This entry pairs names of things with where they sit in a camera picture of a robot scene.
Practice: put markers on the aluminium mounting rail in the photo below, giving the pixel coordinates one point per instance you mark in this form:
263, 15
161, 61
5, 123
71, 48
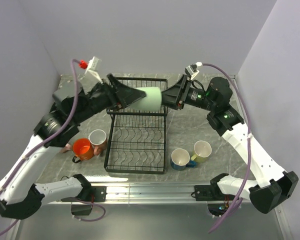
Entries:
145, 189

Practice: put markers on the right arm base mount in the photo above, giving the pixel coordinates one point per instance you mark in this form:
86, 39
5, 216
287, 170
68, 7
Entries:
205, 192

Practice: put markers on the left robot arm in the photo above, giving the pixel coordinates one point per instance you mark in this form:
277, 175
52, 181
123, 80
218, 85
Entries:
20, 195

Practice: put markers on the yellow mug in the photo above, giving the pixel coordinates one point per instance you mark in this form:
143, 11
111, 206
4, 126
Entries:
201, 151

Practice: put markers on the orange mug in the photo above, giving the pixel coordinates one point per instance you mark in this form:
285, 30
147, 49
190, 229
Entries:
83, 150

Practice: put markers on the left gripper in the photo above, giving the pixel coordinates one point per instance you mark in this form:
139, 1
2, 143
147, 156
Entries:
121, 94

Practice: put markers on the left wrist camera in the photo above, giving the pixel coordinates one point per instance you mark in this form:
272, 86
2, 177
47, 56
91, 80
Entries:
91, 72

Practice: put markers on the pink floral mug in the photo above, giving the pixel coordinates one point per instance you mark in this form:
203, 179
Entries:
98, 139

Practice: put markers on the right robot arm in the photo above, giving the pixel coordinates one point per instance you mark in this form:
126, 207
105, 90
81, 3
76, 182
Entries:
273, 184

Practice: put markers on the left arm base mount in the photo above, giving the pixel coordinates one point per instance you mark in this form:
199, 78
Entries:
95, 193

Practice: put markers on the blue faceted mug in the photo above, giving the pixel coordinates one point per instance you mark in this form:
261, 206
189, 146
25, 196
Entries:
180, 160

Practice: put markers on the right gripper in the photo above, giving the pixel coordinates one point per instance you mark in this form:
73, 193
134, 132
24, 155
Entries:
175, 96

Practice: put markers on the mint green cup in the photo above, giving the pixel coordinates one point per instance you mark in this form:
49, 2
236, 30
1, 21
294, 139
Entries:
151, 102

